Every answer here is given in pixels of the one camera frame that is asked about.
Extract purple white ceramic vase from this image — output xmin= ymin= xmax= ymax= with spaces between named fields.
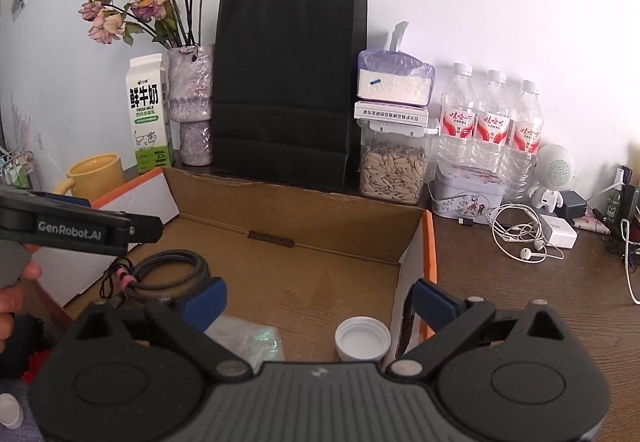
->
xmin=168 ymin=45 xmax=214 ymax=167

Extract right water bottle red label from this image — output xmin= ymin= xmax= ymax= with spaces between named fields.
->
xmin=500 ymin=80 xmax=544 ymax=202

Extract flat white printed box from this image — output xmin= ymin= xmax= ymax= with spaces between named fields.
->
xmin=354 ymin=99 xmax=428 ymax=128

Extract white decorated tin box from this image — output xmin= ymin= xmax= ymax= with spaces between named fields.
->
xmin=428 ymin=162 xmax=506 ymax=224

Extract black cable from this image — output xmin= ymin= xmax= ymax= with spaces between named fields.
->
xmin=98 ymin=248 xmax=212 ymax=310

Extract tissue pack in plastic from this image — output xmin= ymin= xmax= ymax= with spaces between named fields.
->
xmin=357 ymin=21 xmax=435 ymax=107

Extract small green bottle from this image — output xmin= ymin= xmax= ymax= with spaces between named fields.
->
xmin=604 ymin=183 xmax=624 ymax=224

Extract pale green plastic bag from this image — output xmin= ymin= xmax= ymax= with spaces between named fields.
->
xmin=205 ymin=315 xmax=285 ymax=373

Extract black paper shopping bag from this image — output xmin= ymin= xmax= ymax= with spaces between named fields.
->
xmin=210 ymin=0 xmax=368 ymax=193

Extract lavender knitted cloth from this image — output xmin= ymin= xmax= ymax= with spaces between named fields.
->
xmin=1 ymin=380 xmax=42 ymax=442

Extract white charging cable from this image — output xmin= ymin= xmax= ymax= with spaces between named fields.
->
xmin=587 ymin=167 xmax=640 ymax=307

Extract white green milk carton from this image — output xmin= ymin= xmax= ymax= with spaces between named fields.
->
xmin=126 ymin=54 xmax=174 ymax=173

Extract white plastic jar lid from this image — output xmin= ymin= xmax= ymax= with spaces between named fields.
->
xmin=334 ymin=316 xmax=392 ymax=363

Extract person's left hand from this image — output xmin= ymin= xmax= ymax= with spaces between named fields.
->
xmin=0 ymin=246 xmax=42 ymax=351

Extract water bottle red label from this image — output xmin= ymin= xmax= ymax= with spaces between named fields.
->
xmin=438 ymin=62 xmax=477 ymax=165
xmin=500 ymin=80 xmax=544 ymax=202
xmin=471 ymin=70 xmax=511 ymax=173

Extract yellow ceramic mug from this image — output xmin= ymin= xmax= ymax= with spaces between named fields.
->
xmin=52 ymin=153 xmax=125 ymax=201

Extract middle water bottle red label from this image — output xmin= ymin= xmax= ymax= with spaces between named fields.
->
xmin=471 ymin=70 xmax=511 ymax=173

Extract red cardboard box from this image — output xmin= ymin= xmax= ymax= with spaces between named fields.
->
xmin=29 ymin=165 xmax=440 ymax=363

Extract left water bottle red label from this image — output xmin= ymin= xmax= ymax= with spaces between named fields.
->
xmin=438 ymin=62 xmax=477 ymax=165

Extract black power adapter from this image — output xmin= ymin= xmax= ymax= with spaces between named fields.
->
xmin=555 ymin=191 xmax=587 ymax=221

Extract clear container of seeds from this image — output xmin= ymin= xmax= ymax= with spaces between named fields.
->
xmin=357 ymin=119 xmax=438 ymax=205

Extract small white robot toy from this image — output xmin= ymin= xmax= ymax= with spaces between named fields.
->
xmin=527 ymin=144 xmax=576 ymax=213

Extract white wired earphones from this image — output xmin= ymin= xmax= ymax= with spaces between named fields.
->
xmin=485 ymin=203 xmax=565 ymax=265

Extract white power adapter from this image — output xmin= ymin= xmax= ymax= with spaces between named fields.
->
xmin=539 ymin=215 xmax=577 ymax=250

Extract black stand device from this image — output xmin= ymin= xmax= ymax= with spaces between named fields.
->
xmin=614 ymin=165 xmax=639 ymax=243

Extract red knitted yarn item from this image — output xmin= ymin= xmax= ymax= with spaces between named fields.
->
xmin=0 ymin=311 xmax=66 ymax=386

